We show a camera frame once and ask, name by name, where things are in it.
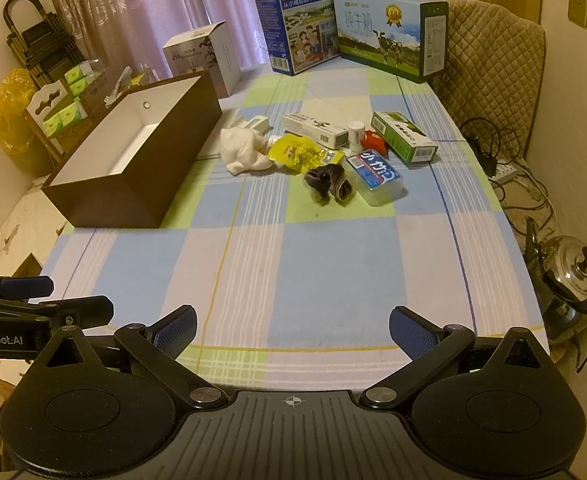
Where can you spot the clear box with blue label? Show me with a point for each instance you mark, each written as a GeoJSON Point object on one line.
{"type": "Point", "coordinates": [373, 175]}

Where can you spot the black folding step ladder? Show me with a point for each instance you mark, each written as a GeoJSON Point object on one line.
{"type": "Point", "coordinates": [38, 45]}

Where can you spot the red candy packet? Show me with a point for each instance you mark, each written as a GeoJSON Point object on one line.
{"type": "Point", "coordinates": [373, 141]}

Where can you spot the white power strip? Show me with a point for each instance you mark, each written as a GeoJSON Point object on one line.
{"type": "Point", "coordinates": [504, 172]}

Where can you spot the yellow snack packet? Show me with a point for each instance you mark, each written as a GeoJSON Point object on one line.
{"type": "Point", "coordinates": [291, 150]}

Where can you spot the pink curtain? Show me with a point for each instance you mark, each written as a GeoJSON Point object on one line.
{"type": "Point", "coordinates": [123, 10]}

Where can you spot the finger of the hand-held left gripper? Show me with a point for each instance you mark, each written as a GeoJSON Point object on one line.
{"type": "Point", "coordinates": [26, 287]}
{"type": "Point", "coordinates": [83, 310]}

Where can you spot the white cloth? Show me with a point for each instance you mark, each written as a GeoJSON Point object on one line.
{"type": "Point", "coordinates": [241, 152]}

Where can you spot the dark blue milk carton box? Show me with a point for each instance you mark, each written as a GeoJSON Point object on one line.
{"type": "Point", "coordinates": [298, 25]}

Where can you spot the light blue milk carton box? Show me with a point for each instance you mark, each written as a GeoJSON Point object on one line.
{"type": "Point", "coordinates": [373, 30]}

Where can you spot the white ointment box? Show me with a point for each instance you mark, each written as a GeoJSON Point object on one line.
{"type": "Point", "coordinates": [308, 127]}

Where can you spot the small white bottle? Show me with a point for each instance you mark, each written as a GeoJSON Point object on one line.
{"type": "Point", "coordinates": [356, 135]}

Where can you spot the green medicine box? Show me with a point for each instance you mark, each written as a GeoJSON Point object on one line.
{"type": "Point", "coordinates": [403, 135]}

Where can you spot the beige quilted chair cover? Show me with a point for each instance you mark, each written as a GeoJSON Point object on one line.
{"type": "Point", "coordinates": [488, 70]}

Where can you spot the steel kettle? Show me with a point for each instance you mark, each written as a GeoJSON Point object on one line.
{"type": "Point", "coordinates": [568, 270]}

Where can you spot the brown storage box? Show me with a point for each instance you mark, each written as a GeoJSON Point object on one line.
{"type": "Point", "coordinates": [123, 200]}

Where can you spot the white appliance box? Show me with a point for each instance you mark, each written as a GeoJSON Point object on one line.
{"type": "Point", "coordinates": [223, 60]}

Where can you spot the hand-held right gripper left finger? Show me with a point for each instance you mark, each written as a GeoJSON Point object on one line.
{"type": "Point", "coordinates": [176, 332]}

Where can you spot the yellow plastic bag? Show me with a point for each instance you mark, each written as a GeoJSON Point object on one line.
{"type": "Point", "coordinates": [8, 110]}

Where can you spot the checked tablecloth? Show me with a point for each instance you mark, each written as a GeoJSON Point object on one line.
{"type": "Point", "coordinates": [323, 270]}

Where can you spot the brown tissue box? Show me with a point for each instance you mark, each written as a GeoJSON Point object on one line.
{"type": "Point", "coordinates": [96, 92]}

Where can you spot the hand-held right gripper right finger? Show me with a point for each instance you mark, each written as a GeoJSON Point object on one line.
{"type": "Point", "coordinates": [411, 332]}

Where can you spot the white plastic holder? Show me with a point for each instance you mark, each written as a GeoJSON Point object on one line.
{"type": "Point", "coordinates": [253, 122]}

